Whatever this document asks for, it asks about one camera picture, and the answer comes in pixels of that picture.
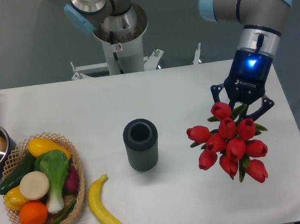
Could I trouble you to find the purple sweet potato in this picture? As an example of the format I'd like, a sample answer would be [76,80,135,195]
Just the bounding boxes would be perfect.
[64,165,80,192]

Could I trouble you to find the yellow squash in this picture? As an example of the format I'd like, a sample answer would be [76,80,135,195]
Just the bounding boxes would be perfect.
[27,138,72,160]

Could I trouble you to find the red tulip bouquet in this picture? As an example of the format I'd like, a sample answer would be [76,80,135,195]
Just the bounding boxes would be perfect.
[187,102,268,183]

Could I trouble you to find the green chili pepper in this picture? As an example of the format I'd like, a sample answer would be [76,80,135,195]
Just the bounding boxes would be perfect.
[50,199,77,224]

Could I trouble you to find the green bok choy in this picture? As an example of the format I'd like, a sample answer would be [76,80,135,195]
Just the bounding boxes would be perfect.
[34,150,69,214]

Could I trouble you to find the dark grey ribbed vase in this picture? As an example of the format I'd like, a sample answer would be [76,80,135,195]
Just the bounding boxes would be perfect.
[123,118,159,172]

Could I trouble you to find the orange fruit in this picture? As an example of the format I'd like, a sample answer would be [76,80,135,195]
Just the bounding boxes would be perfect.
[19,201,48,224]

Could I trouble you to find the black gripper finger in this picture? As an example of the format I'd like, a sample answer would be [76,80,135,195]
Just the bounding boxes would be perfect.
[210,83,230,103]
[245,95,275,122]

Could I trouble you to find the woven wicker basket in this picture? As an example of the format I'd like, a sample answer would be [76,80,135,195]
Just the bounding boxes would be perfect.
[2,132,85,224]

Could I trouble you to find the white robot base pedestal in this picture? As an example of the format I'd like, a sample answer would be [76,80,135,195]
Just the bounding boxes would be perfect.
[70,35,165,80]

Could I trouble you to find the dark green cucumber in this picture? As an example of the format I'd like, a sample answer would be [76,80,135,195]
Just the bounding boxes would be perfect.
[0,153,36,195]

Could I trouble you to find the yellow banana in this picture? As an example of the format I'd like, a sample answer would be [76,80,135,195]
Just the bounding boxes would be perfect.
[88,174,123,224]

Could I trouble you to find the cream round radish slice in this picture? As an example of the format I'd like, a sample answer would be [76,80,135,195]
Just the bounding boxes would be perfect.
[19,171,50,201]

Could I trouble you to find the yellow bell pepper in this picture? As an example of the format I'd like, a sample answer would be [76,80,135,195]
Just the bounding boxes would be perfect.
[4,186,30,211]

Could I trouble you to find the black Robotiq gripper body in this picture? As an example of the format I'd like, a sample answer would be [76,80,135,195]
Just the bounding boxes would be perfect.
[224,50,273,107]

